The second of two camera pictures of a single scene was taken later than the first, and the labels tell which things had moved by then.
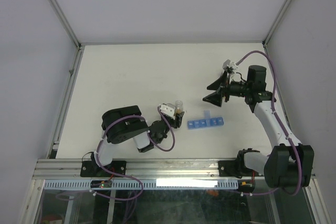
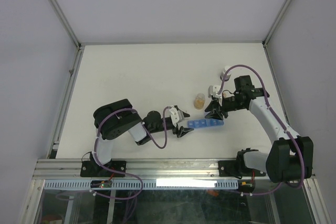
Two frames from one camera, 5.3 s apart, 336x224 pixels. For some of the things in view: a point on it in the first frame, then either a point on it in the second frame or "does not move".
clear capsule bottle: x=179 y=107 to x=199 y=100
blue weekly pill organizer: x=207 y=122 does not move
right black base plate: x=236 y=168 does not move
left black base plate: x=90 y=168 does not move
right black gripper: x=216 y=97 to x=215 y=110
